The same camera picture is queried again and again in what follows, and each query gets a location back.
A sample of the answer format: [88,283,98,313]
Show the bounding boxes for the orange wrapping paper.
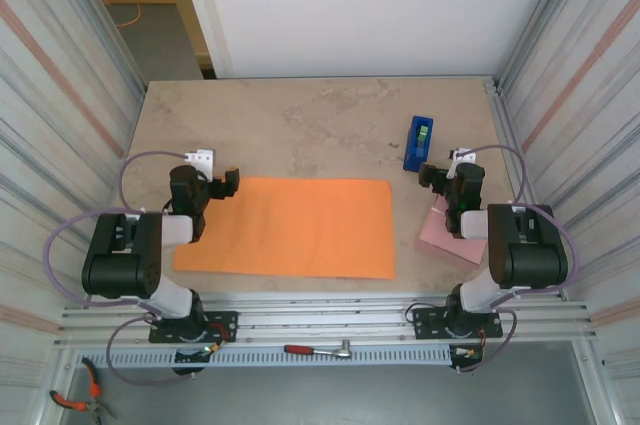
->
[172,176,397,280]

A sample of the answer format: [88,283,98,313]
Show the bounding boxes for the blue tape dispenser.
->
[402,115,435,174]

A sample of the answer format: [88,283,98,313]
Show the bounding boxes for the aluminium mounting rails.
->
[58,292,599,347]

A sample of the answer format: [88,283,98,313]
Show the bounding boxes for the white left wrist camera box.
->
[184,148,217,179]

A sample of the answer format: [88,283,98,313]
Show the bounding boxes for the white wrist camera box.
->
[448,147,474,179]
[184,148,217,179]

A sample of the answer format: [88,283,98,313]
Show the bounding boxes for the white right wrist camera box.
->
[448,147,474,179]

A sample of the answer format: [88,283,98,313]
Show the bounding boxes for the aluminium side rail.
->
[482,75,569,302]

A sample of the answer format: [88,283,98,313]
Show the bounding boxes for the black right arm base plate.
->
[411,305,504,341]

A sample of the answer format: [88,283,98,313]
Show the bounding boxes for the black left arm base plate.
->
[148,310,239,345]

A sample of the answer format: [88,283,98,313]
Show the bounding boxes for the white door frame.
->
[173,0,235,80]

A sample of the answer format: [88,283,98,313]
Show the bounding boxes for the grey slotted cable tray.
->
[74,347,454,367]

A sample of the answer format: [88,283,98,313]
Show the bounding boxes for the orange floor cable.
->
[115,3,142,29]

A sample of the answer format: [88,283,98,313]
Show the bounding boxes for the red-handled ratchet wrench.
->
[283,339,353,359]

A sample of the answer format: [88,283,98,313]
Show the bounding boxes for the orange-handled pliers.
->
[48,357,119,421]

